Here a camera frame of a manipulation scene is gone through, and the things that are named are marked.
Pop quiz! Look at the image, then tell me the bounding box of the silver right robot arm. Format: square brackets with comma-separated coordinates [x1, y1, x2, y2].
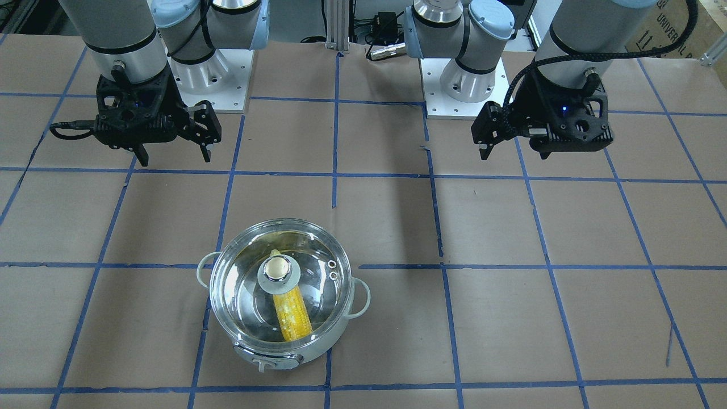
[49, 1, 270, 166]

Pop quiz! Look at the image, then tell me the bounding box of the braided black gripper cable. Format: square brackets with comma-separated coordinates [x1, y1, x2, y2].
[500, 0, 698, 114]

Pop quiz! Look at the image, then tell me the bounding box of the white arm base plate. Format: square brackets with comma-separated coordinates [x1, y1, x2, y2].
[168, 49, 256, 114]
[420, 58, 509, 120]

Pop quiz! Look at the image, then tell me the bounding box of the black power adapter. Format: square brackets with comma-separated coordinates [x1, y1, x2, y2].
[371, 11, 402, 42]

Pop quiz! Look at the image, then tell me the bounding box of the glass pot lid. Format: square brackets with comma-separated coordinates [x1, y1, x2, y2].
[208, 218, 355, 349]

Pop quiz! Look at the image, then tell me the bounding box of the yellow corn cob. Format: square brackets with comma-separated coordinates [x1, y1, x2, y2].
[262, 249, 312, 341]

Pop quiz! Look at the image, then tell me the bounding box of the pale green cooking pot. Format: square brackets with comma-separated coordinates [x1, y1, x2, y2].
[197, 218, 371, 371]

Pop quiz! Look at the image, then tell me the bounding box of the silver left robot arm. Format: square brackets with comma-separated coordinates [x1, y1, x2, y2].
[403, 1, 655, 160]

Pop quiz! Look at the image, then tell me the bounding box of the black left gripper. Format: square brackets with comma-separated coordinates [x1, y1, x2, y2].
[471, 68, 615, 161]

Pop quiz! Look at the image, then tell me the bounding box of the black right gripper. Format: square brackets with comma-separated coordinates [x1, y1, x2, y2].
[50, 67, 222, 166]

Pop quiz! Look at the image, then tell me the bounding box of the cardboard box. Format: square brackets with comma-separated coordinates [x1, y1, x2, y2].
[625, 1, 726, 59]

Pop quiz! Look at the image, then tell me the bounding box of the silver cylindrical connector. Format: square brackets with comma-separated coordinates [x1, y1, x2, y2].
[366, 43, 407, 61]

